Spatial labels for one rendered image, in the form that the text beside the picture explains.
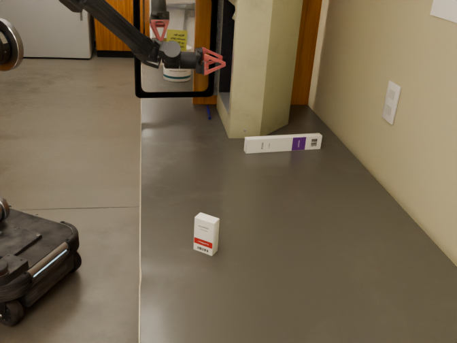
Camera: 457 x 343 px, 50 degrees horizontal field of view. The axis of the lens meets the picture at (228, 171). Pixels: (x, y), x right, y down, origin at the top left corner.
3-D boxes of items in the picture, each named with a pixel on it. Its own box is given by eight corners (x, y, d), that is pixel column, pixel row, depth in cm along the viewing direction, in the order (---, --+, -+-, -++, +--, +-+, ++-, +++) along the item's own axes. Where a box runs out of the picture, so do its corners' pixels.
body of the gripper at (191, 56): (199, 47, 173) (178, 47, 172) (201, 54, 164) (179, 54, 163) (199, 66, 175) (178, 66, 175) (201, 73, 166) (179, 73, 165)
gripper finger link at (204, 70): (224, 50, 169) (196, 50, 168) (226, 55, 163) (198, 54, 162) (223, 70, 172) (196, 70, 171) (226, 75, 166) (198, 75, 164)
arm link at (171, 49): (150, 41, 170) (142, 64, 169) (149, 26, 159) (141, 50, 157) (183, 52, 171) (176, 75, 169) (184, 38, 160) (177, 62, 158)
